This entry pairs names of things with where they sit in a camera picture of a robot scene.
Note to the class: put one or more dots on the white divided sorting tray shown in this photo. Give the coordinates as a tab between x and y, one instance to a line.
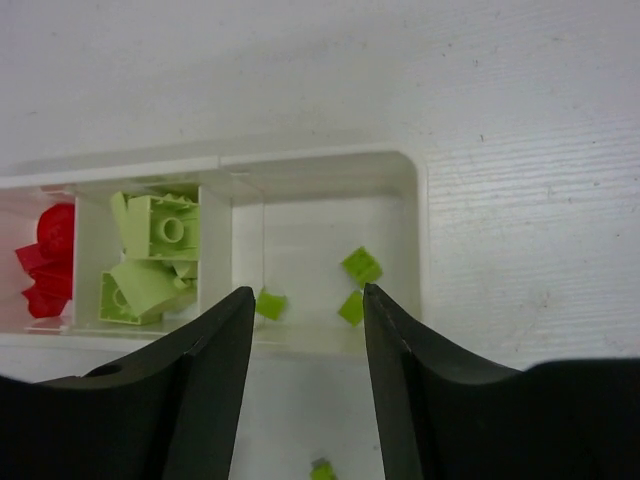
276	223

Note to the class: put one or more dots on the light green 2x2 lego brick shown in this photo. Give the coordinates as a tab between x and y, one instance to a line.
172	197
162	228

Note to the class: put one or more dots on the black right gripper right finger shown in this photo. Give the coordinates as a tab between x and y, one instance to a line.
444	412

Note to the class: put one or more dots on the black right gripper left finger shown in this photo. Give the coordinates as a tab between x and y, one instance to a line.
169	410

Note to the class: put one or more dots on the red transparent curved lego piece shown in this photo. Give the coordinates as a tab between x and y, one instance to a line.
55	231

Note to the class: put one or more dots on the light green 2x3 lego brick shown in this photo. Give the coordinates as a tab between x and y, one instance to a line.
133	293

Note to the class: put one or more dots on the small green lego brick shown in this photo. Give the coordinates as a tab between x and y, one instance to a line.
271	306
352	309
362	267
322	469

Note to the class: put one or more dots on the light green sloped lego brick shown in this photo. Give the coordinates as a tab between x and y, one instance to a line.
185	273

